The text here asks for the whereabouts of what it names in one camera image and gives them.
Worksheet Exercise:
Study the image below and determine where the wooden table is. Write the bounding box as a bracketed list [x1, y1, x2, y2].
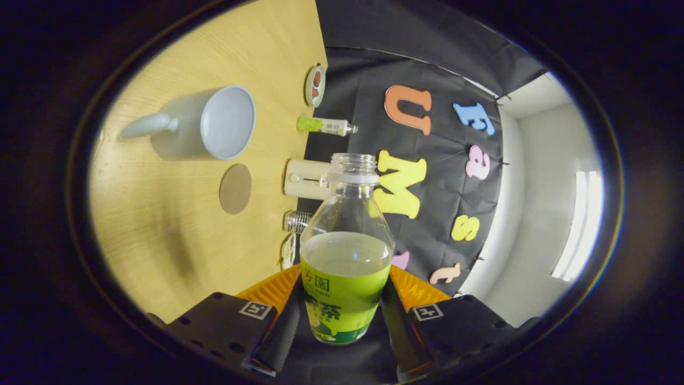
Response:
[88, 0, 328, 324]

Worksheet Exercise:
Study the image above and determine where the white cup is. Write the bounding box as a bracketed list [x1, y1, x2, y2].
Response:
[120, 86, 257, 161]

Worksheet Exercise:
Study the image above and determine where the small green drink bottle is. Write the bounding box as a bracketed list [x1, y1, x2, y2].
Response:
[297, 116, 359, 136]

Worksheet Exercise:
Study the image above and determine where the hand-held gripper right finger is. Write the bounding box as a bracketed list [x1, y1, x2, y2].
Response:
[380, 265, 540, 378]

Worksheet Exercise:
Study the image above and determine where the green label juice bottle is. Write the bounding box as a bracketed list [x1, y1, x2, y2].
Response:
[299, 153, 397, 345]

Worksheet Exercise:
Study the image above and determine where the pale green plate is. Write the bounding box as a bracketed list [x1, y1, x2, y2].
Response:
[305, 64, 327, 107]

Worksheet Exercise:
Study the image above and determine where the round brown coaster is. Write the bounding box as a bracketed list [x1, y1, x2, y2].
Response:
[219, 163, 252, 215]

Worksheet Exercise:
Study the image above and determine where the metal mesh holder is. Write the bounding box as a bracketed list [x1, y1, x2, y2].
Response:
[285, 211, 313, 234]

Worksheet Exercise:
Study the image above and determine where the white divided tray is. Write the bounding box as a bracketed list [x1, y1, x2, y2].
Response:
[281, 233, 297, 271]

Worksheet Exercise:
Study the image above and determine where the white toaster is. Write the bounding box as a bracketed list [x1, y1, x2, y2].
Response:
[284, 159, 332, 200]

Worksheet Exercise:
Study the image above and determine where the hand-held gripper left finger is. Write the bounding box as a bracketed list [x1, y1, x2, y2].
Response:
[147, 264, 306, 378]

